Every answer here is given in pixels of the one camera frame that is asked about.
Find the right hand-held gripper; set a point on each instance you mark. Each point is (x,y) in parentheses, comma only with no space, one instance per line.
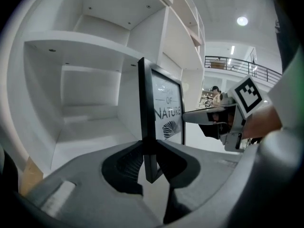
(248,96)

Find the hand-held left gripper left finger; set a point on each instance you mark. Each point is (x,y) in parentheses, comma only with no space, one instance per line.
(95,186)

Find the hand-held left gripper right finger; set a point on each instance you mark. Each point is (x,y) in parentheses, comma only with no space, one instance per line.
(209,172)

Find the black framed nature picture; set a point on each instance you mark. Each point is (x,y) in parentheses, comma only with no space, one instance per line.
(147,103)

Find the white desk with shelves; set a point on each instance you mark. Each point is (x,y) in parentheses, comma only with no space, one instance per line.
(95,136)

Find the white shelving unit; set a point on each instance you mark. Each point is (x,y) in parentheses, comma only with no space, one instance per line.
(95,44)

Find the brown cardboard box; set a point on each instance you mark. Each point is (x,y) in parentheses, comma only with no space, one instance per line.
(31,174)

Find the black balcony railing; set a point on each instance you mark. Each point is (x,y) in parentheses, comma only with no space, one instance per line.
(237,64)

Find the round ceiling lamp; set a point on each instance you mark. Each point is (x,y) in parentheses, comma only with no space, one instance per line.
(242,21)

